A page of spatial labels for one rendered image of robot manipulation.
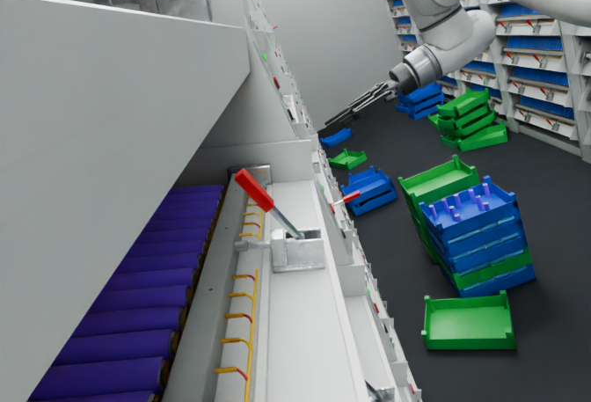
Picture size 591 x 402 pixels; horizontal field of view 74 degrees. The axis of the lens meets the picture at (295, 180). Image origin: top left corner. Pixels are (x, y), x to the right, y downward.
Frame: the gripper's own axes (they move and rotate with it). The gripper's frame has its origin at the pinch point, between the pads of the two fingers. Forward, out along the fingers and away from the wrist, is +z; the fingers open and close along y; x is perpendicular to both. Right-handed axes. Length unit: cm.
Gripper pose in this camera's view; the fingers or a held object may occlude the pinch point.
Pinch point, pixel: (339, 121)
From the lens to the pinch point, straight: 100.2
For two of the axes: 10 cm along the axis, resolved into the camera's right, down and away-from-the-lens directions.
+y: -0.4, -3.5, 9.3
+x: -5.6, -7.7, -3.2
